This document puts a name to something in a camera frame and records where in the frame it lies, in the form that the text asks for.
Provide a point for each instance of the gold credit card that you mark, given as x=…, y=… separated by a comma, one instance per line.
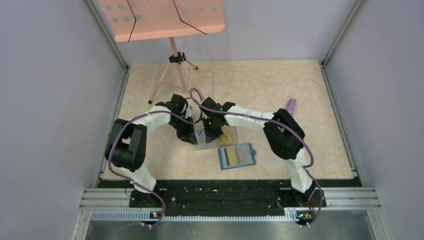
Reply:
x=226, y=138
x=230, y=157

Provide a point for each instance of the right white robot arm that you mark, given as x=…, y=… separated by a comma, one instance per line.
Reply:
x=284, y=135

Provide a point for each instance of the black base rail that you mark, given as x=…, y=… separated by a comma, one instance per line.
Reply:
x=222, y=198

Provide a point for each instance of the pink music stand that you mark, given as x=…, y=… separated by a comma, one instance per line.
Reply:
x=137, y=20

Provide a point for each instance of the blue card holder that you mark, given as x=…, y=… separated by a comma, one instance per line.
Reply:
x=246, y=156

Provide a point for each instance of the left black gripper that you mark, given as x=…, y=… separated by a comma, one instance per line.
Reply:
x=189, y=133

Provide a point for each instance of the clear plastic box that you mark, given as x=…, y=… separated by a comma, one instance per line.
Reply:
x=200, y=136

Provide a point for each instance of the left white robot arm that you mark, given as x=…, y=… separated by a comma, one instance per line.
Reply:
x=127, y=143

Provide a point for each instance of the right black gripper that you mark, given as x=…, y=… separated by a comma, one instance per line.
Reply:
x=211, y=136

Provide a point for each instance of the purple glitter cylinder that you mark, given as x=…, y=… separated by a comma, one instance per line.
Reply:
x=291, y=106

